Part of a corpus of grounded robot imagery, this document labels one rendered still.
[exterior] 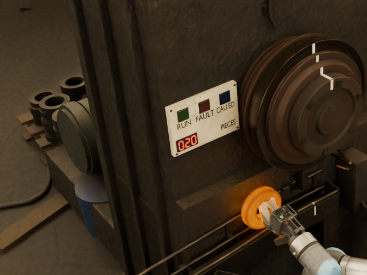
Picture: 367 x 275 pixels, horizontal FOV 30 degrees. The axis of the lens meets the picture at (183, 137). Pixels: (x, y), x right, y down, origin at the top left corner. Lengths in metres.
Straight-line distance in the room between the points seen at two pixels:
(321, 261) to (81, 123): 1.53
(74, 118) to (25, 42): 2.71
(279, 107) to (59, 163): 1.87
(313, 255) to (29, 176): 2.34
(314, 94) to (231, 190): 0.47
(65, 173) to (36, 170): 0.57
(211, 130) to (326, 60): 0.43
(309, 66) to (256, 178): 0.47
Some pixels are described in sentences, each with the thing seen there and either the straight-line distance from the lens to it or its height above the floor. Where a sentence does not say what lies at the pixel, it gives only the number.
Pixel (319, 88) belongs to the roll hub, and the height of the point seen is 1.24.
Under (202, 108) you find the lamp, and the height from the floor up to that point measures 1.20.
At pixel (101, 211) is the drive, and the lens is 3.37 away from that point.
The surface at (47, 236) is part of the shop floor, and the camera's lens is 3.71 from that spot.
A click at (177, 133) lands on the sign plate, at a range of 2.17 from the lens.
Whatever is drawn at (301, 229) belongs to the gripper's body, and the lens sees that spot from 2.28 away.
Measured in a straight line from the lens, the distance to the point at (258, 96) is 2.17.
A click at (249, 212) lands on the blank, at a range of 2.38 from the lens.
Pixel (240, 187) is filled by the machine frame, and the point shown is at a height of 0.85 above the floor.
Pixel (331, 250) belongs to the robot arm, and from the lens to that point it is 2.45.
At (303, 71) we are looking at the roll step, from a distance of 2.18.
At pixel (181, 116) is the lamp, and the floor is 1.20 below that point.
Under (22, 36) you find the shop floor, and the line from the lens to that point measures 6.13.
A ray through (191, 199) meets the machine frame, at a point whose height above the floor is 0.87.
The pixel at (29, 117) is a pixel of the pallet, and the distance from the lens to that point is 4.52.
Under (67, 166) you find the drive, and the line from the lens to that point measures 3.75.
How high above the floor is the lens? 2.29
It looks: 32 degrees down
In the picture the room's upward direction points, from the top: 7 degrees counter-clockwise
